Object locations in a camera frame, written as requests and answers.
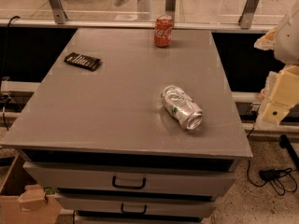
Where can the brown cardboard box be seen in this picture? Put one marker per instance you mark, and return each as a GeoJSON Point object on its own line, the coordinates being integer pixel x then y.
{"type": "Point", "coordinates": [23, 201]}

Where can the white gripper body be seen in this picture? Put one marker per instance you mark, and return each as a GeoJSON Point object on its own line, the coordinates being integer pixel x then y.
{"type": "Point", "coordinates": [289, 39]}

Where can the metal rail bracket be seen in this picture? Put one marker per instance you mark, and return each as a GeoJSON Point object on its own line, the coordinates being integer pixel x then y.
{"type": "Point", "coordinates": [170, 8]}
{"type": "Point", "coordinates": [58, 11]}
{"type": "Point", "coordinates": [246, 18]}

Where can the silver crushed 7up can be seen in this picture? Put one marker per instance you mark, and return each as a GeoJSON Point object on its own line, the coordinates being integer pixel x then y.
{"type": "Point", "coordinates": [182, 107]}

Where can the left metal rail bracket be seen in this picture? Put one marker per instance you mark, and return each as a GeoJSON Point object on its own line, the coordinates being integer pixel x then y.
{"type": "Point", "coordinates": [58, 11]}

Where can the black power adapter with cable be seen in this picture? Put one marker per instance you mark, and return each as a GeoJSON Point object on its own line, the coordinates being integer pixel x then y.
{"type": "Point", "coordinates": [273, 178]}

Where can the black drawer handle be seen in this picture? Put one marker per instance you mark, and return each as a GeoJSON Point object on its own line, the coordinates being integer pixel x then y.
{"type": "Point", "coordinates": [128, 183]}
{"type": "Point", "coordinates": [133, 209]}

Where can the right metal rail bracket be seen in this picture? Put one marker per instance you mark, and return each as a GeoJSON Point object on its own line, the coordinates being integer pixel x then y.
{"type": "Point", "coordinates": [246, 18]}

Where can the black snack bar packet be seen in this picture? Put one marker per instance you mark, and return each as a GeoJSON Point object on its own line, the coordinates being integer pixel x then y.
{"type": "Point", "coordinates": [82, 61]}

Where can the red coke can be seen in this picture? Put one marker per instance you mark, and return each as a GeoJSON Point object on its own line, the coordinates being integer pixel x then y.
{"type": "Point", "coordinates": [163, 30]}

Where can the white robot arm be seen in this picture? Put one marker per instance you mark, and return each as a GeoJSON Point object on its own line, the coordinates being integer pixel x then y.
{"type": "Point", "coordinates": [286, 47]}

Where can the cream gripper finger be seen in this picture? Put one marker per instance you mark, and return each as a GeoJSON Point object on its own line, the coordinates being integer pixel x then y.
{"type": "Point", "coordinates": [267, 41]}
{"type": "Point", "coordinates": [273, 111]}

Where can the grey drawer cabinet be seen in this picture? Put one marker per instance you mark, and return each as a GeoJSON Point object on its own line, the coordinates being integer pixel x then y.
{"type": "Point", "coordinates": [81, 128]}

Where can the middle metal rail bracket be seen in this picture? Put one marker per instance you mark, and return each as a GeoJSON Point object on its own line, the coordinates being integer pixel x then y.
{"type": "Point", "coordinates": [170, 8]}

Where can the black top drawer handle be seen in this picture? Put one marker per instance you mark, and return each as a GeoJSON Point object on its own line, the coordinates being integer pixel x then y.
{"type": "Point", "coordinates": [128, 183]}

